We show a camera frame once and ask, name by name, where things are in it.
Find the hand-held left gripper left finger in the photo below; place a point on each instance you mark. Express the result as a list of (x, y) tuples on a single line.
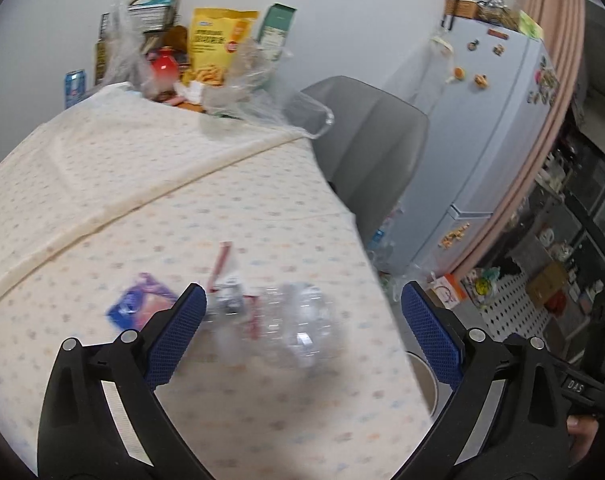
[(175, 335)]

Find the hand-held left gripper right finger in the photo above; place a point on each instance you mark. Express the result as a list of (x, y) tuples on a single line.
[(430, 335)]

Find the blue pink tissue packet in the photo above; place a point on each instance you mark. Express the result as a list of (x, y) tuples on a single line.
[(137, 305)]

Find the crushed clear plastic bottle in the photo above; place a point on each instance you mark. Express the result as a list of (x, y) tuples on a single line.
[(302, 325)]

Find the person's right hand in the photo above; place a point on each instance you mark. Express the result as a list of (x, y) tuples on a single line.
[(580, 435)]

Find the orange white cardboard box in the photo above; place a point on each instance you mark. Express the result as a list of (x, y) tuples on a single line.
[(447, 291)]

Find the clear plastic floor bag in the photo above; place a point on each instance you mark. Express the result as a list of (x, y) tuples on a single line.
[(397, 285)]

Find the colourful smiley bag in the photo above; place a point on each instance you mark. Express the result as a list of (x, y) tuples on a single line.
[(482, 286)]

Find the white pegboard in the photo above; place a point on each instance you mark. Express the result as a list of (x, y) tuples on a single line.
[(517, 315)]

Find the gold fridge magnet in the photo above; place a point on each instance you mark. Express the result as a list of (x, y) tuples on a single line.
[(455, 235)]

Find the brown cardboard box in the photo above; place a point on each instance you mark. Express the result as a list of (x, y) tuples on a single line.
[(547, 282)]

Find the floral tablecloth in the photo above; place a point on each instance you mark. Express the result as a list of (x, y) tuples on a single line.
[(182, 200)]

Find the white refrigerator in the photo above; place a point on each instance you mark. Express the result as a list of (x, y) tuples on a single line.
[(482, 160)]

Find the grey chair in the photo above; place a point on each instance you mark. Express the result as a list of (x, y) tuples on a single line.
[(372, 140)]

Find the dark shelf unit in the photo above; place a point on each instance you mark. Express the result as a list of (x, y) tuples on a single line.
[(582, 160)]

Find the large clear plastic bag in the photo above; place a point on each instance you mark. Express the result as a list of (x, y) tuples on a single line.
[(262, 100)]

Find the orange round fridge magnet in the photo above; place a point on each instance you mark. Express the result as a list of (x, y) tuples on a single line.
[(480, 80)]

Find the white hanging cloth bag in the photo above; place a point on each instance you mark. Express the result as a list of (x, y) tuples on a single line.
[(435, 75)]

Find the burger fridge magnet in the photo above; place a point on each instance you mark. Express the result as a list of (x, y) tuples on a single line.
[(459, 73)]

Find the red vase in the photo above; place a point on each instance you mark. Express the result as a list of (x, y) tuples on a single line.
[(163, 70)]

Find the cluster of fridge magnets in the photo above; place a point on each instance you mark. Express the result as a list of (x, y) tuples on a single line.
[(545, 80)]

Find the yellow snack bag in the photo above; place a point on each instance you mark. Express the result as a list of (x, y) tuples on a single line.
[(217, 45)]

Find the orange rectangular fridge magnet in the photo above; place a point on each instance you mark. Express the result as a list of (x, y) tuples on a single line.
[(497, 34)]

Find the tall green box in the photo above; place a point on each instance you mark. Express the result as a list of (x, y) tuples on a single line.
[(276, 30)]

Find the light green box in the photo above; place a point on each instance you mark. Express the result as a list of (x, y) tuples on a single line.
[(531, 24)]

